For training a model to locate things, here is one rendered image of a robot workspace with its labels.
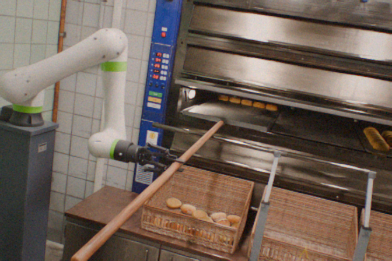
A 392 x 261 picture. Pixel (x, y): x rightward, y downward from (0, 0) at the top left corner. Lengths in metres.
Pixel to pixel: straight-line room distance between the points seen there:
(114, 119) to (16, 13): 1.07
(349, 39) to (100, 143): 1.53
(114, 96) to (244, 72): 1.01
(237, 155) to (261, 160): 0.15
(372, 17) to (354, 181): 0.95
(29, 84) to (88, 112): 1.29
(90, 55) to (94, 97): 1.30
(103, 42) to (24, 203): 0.81
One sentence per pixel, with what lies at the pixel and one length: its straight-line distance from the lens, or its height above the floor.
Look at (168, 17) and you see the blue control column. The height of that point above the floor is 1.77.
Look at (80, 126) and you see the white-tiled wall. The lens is 3.06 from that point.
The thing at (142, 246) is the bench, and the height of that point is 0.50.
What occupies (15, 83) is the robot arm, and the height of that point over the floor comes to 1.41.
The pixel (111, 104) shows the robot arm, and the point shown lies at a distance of 1.88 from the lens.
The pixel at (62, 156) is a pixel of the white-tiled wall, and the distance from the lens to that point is 3.19.
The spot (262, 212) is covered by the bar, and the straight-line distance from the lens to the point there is 2.14.
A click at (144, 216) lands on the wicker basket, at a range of 2.47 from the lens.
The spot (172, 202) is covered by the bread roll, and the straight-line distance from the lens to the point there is 2.74.
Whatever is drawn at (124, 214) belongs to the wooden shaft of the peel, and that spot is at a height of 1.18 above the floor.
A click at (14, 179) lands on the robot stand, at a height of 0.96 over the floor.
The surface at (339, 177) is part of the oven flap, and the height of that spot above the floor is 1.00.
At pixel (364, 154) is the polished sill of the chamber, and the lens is 2.67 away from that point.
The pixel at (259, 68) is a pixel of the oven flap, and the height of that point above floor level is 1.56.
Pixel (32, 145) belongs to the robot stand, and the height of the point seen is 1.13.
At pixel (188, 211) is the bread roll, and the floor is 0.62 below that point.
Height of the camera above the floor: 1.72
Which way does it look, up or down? 13 degrees down
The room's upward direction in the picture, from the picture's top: 9 degrees clockwise
